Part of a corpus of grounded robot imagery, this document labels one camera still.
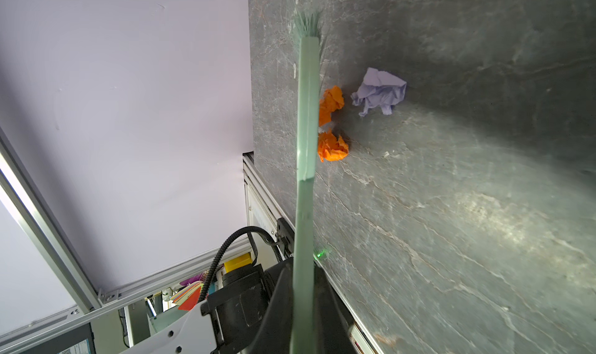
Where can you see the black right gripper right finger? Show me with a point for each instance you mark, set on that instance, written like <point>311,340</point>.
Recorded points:
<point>330,330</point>

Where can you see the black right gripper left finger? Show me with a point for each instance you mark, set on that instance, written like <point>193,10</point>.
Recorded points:
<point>268,309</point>

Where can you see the green hand brush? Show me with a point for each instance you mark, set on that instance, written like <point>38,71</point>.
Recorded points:
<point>306,30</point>

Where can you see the orange paper scrap left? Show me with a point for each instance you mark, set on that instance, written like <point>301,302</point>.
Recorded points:
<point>331,147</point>

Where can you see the purple paper scrap left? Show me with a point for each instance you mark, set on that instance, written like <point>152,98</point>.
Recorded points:
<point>379,89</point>

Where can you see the aluminium front rail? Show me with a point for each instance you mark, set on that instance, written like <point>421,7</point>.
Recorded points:
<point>264,210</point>

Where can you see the aluminium left frame post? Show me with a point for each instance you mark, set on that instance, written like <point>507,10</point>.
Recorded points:
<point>22,199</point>

